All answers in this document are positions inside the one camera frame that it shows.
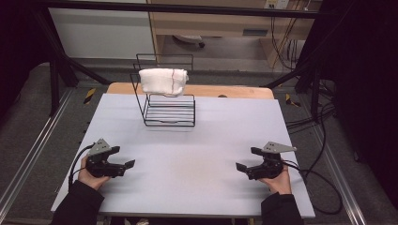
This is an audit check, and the white towel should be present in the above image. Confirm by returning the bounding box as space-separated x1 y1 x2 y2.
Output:
138 67 190 98

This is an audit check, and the person's right hand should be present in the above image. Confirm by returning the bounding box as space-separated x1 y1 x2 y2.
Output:
258 165 293 196

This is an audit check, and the black metal crossbar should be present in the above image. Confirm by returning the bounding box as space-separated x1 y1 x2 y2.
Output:
37 0 321 20

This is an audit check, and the person's left hand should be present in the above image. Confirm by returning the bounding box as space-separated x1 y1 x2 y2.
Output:
77 155 111 191

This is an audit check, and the office chair base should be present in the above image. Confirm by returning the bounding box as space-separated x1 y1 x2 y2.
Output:
173 34 207 49

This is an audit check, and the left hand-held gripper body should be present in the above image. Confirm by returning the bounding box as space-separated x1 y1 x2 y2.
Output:
85 138 127 179

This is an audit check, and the hanging cable bundle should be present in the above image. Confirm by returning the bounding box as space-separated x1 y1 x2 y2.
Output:
269 15 302 71

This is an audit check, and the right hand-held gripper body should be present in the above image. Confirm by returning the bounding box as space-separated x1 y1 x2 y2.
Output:
247 141 298 181

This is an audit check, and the black metal stand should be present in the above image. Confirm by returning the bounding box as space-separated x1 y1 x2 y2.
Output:
30 8 111 117
265 59 324 124

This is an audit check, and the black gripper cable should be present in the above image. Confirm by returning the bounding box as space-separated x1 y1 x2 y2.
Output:
68 143 96 189
282 159 344 216

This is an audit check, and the aluminium floor rail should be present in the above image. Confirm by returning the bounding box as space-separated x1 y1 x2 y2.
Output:
0 88 75 205
312 123 376 225

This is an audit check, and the black yellow floor tape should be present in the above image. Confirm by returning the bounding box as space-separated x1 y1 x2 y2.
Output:
284 93 302 108
83 87 97 105

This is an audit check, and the white cabinet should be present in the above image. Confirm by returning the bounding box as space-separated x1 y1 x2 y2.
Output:
48 7 156 60

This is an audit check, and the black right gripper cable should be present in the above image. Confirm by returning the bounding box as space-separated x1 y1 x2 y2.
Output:
282 159 344 216

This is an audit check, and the floor cable bundle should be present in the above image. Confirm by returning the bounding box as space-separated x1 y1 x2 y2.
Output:
285 102 338 130

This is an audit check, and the wooden table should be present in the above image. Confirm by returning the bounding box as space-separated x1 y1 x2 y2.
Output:
106 82 276 100

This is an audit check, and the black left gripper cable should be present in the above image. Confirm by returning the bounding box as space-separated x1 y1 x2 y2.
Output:
68 143 96 189

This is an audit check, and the black wire rack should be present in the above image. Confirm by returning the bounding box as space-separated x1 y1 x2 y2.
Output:
130 53 197 128

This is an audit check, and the light wooden desk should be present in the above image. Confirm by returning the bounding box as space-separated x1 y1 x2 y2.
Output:
146 0 324 68

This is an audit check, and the wall power outlet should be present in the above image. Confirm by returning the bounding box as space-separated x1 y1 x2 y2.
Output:
264 0 291 10

